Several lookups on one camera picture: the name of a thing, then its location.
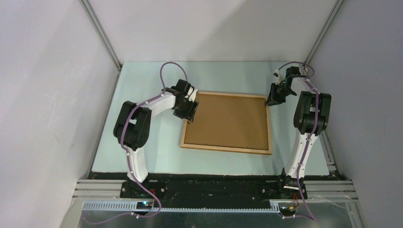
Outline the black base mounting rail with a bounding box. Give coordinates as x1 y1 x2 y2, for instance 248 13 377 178
120 173 307 209

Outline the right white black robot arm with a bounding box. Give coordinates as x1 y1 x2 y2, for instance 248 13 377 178
265 66 332 199

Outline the light wooden picture frame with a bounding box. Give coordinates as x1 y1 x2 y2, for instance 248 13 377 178
180 91 273 156

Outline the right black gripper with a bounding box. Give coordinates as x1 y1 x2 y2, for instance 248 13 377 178
265 82 294 106

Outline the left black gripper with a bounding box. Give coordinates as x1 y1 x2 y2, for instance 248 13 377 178
173 97 198 123

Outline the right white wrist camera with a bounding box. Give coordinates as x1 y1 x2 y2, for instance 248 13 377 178
273 69 284 85

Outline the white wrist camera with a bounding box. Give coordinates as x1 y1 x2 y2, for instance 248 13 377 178
186 87 199 102
273 69 284 85

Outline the aluminium extrusion frame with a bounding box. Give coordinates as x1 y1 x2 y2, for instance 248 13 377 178
61 180 367 228

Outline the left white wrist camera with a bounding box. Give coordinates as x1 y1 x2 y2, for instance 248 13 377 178
186 87 199 102

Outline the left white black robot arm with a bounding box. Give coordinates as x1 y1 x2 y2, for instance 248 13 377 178
113 79 199 198

